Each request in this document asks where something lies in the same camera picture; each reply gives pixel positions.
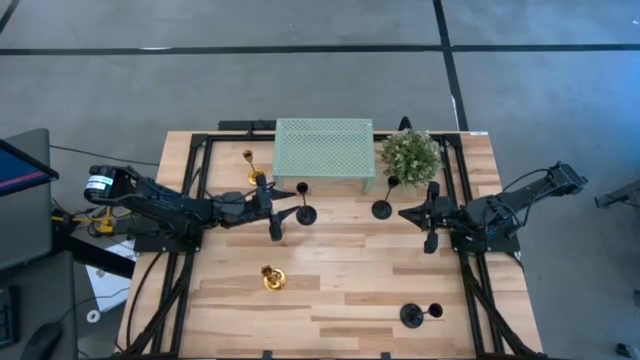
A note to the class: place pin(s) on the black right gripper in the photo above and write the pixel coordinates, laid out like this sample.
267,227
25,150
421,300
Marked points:
434,235

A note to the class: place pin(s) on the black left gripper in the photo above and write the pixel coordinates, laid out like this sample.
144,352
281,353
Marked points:
263,200

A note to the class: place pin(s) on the black candlestick holder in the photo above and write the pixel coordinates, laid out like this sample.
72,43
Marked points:
411,316
306,215
381,210

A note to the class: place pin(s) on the gold candlestick holder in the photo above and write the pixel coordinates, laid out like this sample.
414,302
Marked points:
256,176
276,281

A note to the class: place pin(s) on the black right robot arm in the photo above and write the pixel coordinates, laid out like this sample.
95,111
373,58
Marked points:
525,192

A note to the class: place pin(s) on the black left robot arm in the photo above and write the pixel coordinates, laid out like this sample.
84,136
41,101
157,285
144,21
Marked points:
160,205

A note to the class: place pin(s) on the potted artificial green plant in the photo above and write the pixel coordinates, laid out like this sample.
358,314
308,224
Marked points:
410,155

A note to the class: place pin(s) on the green perforated metal riser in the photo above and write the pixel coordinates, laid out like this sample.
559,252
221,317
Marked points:
325,147

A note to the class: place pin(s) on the white table label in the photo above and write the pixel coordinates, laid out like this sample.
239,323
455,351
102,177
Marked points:
479,133

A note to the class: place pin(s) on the yellow clamp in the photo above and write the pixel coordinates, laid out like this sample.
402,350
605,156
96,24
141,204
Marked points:
106,227

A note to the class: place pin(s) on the white paper sheet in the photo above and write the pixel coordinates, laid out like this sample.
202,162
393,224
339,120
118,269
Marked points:
107,285

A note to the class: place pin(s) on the black metal stand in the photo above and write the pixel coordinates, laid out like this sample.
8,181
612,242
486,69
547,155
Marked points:
620,196

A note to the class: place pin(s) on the white tape roll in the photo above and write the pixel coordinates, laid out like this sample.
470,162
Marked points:
88,316

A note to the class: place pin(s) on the computer monitor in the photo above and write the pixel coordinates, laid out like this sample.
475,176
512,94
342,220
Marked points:
25,167

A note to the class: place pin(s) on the black computer mouse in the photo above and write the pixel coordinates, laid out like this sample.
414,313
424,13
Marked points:
42,342

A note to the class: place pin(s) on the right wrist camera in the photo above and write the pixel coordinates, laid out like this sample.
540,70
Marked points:
447,209

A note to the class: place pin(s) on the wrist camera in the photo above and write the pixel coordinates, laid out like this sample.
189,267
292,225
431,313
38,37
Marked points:
232,202
447,209

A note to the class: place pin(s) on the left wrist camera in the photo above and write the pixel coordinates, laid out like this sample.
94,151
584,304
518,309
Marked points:
232,202

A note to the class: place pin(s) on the black aluminium table frame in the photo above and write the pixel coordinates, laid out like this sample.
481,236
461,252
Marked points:
235,136

